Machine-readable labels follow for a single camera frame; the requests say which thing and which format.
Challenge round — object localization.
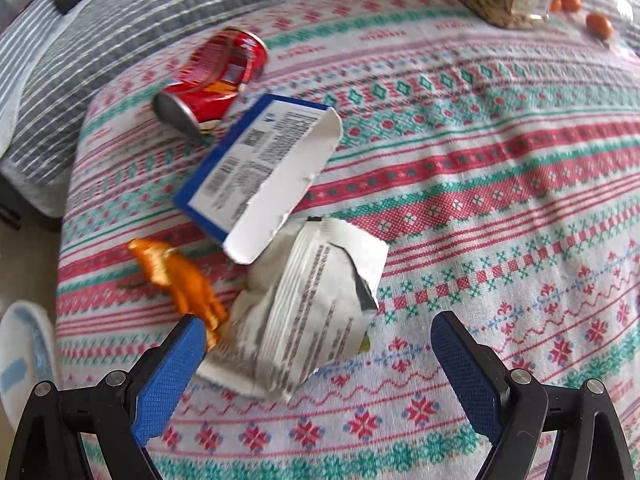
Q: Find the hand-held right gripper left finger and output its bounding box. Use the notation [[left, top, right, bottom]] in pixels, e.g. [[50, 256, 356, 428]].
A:
[[7, 314, 208, 480]]

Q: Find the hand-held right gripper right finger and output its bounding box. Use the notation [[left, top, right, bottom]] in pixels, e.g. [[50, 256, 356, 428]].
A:
[[430, 310, 636, 480]]

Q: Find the orange peel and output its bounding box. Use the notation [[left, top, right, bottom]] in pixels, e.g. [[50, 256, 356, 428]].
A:
[[127, 239, 227, 351]]

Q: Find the white trash bin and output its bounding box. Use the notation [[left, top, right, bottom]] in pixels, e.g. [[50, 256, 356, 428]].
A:
[[0, 300, 57, 441]]

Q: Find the white wrapper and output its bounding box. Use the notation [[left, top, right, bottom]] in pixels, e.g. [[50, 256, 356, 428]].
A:
[[195, 216, 390, 402]]

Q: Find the patterned tablecloth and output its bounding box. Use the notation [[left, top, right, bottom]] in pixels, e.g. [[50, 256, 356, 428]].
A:
[[55, 0, 640, 480]]

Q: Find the torn blue carton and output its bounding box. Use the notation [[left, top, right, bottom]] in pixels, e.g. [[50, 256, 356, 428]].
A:
[[172, 92, 343, 265]]

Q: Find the dented red can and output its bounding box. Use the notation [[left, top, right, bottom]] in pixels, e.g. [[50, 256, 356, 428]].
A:
[[152, 27, 268, 137]]

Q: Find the grey striped quilt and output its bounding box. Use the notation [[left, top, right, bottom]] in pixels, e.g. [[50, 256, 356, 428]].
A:
[[0, 0, 466, 218]]

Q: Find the clear jar with bamboo lid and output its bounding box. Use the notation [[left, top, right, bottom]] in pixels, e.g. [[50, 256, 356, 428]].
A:
[[547, 0, 638, 51]]

